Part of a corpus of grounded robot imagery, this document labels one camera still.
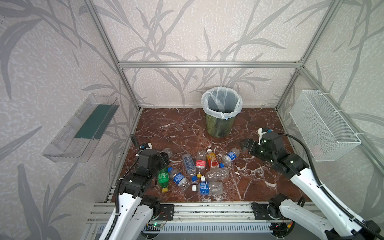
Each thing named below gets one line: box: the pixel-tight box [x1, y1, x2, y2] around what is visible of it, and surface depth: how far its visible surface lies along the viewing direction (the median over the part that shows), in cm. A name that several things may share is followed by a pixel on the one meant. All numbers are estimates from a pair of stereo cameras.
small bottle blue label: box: [219, 147, 240, 168], surface depth 91 cm
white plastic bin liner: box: [201, 86, 243, 120], surface depth 96 cm
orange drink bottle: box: [207, 148, 219, 169], surface depth 88 cm
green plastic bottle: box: [157, 166, 170, 193], surface depth 82 cm
